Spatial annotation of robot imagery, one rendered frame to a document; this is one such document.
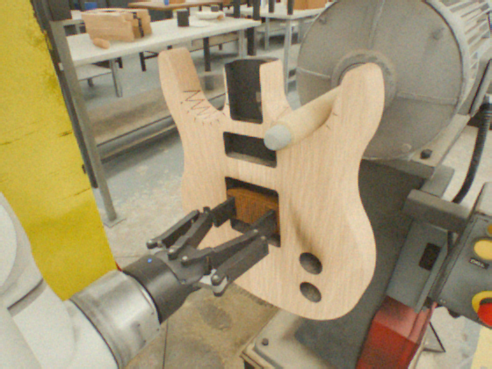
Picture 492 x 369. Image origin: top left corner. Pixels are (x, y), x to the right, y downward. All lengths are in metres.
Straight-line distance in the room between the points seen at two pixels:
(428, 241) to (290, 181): 0.48
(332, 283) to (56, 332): 0.34
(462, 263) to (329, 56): 0.37
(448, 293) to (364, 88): 0.40
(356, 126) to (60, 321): 0.34
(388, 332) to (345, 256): 0.57
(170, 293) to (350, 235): 0.22
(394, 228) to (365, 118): 0.48
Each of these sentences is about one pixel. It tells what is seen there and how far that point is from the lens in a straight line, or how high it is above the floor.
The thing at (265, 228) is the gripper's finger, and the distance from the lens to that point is 0.46.
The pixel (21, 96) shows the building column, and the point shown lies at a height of 1.09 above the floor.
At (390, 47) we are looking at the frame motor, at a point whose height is 1.31.
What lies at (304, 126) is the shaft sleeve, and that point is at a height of 1.26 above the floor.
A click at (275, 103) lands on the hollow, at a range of 0.44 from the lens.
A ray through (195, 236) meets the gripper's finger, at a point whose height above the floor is 1.09.
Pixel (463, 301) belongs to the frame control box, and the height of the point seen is 0.96.
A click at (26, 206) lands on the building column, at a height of 0.77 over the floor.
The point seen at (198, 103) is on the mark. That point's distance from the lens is 0.54.
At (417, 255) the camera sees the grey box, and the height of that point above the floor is 0.84.
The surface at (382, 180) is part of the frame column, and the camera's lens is 0.77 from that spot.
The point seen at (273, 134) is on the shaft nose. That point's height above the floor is 1.26.
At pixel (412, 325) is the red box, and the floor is 0.62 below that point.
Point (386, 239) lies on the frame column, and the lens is 0.85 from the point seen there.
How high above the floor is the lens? 1.41
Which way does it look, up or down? 34 degrees down
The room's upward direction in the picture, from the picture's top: straight up
